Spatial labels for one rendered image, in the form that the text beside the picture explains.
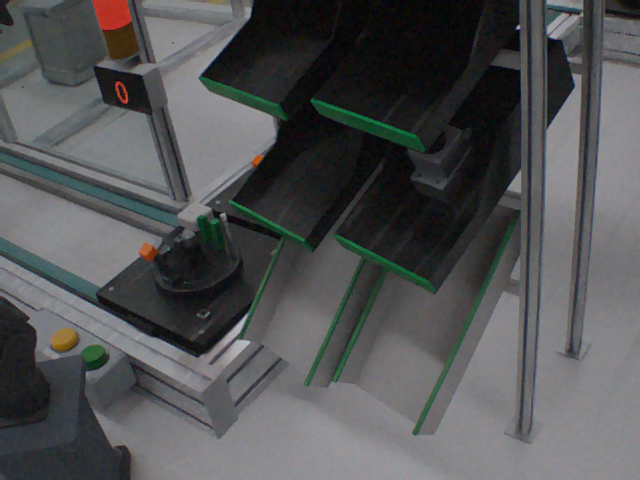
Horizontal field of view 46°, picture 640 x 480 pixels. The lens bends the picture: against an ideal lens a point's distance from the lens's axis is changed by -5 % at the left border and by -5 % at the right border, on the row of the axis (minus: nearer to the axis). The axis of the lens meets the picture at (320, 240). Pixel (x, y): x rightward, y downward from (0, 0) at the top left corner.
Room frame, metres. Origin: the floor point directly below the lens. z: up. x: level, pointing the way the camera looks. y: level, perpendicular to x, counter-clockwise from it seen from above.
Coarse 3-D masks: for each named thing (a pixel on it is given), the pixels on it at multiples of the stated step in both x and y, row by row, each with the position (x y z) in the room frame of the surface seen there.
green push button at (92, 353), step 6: (84, 348) 0.82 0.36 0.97; (90, 348) 0.82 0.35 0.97; (96, 348) 0.82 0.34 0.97; (102, 348) 0.82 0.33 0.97; (84, 354) 0.81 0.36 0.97; (90, 354) 0.81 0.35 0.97; (96, 354) 0.81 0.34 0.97; (102, 354) 0.80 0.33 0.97; (90, 360) 0.80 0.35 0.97; (96, 360) 0.79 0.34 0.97; (102, 360) 0.80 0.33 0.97; (90, 366) 0.79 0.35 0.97; (96, 366) 0.79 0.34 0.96
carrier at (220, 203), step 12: (252, 168) 1.23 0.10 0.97; (240, 180) 1.20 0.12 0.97; (228, 192) 1.17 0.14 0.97; (216, 204) 1.14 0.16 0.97; (228, 204) 1.13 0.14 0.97; (216, 216) 1.12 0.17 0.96; (228, 216) 1.10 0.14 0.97; (240, 216) 1.09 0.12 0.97; (252, 228) 1.06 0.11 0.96; (264, 228) 1.04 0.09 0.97
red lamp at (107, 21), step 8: (96, 0) 1.16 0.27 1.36; (104, 0) 1.15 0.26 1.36; (112, 0) 1.15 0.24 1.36; (120, 0) 1.16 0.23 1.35; (96, 8) 1.16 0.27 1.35; (104, 8) 1.15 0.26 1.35; (112, 8) 1.15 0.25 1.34; (120, 8) 1.16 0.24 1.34; (104, 16) 1.15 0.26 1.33; (112, 16) 1.15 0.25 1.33; (120, 16) 1.15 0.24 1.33; (128, 16) 1.17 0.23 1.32; (104, 24) 1.15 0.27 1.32; (112, 24) 1.15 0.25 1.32; (120, 24) 1.15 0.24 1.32
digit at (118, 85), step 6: (108, 72) 1.17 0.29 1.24; (114, 78) 1.16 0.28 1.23; (120, 78) 1.15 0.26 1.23; (126, 78) 1.14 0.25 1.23; (114, 84) 1.16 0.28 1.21; (120, 84) 1.15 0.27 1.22; (126, 84) 1.14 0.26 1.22; (114, 90) 1.17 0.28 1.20; (120, 90) 1.16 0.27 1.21; (126, 90) 1.14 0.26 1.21; (114, 96) 1.17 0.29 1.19; (120, 96) 1.16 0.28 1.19; (126, 96) 1.15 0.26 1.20; (120, 102) 1.16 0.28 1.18; (126, 102) 1.15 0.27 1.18; (132, 102) 1.14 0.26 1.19; (132, 108) 1.14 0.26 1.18
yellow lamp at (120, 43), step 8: (128, 24) 1.16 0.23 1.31; (104, 32) 1.16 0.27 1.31; (112, 32) 1.15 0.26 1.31; (120, 32) 1.15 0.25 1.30; (128, 32) 1.16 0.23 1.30; (104, 40) 1.16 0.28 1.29; (112, 40) 1.15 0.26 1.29; (120, 40) 1.15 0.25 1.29; (128, 40) 1.15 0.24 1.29; (136, 40) 1.17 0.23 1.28; (112, 48) 1.15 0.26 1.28; (120, 48) 1.15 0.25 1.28; (128, 48) 1.15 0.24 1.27; (136, 48) 1.16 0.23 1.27; (112, 56) 1.15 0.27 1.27; (120, 56) 1.15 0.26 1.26; (128, 56) 1.15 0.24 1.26
